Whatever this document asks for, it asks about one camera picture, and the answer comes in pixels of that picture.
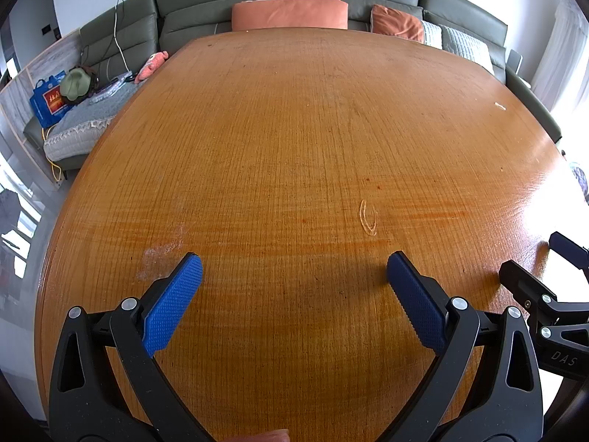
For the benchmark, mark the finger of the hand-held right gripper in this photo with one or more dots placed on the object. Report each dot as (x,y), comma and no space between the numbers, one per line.
(570,251)
(520,277)

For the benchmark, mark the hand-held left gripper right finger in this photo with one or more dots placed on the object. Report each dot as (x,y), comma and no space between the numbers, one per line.
(416,299)

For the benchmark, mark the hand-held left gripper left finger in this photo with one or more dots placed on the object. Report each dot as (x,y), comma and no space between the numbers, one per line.
(177,299)

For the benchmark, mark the person's left hand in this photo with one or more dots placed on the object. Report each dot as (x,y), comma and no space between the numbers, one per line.
(269,437)

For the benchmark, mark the pale rubber band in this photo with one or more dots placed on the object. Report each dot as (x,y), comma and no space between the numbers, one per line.
(361,215)

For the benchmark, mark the white curtain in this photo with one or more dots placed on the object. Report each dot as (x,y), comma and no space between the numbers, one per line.
(561,55)

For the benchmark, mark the grey quilted sofa cover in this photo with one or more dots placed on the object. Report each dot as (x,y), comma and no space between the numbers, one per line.
(83,119)

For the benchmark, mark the large grey quilted cushion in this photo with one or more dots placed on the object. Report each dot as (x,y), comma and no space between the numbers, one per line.
(464,46)

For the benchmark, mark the pink plush toy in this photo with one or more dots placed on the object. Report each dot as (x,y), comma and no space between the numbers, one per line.
(149,66)

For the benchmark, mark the blue shopping bag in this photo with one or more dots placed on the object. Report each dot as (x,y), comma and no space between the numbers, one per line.
(46,101)

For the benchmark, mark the green hat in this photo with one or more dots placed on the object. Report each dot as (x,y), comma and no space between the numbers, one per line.
(76,84)

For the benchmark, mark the small grey quilted cushion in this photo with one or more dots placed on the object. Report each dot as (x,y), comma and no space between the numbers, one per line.
(431,34)

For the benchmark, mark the square orange cushion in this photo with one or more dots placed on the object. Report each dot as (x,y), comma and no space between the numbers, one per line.
(395,23)

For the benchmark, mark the wide orange cushion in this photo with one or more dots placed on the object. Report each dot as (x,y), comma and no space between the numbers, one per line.
(290,14)

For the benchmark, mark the black wall switch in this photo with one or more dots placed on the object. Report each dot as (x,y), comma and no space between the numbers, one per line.
(49,32)

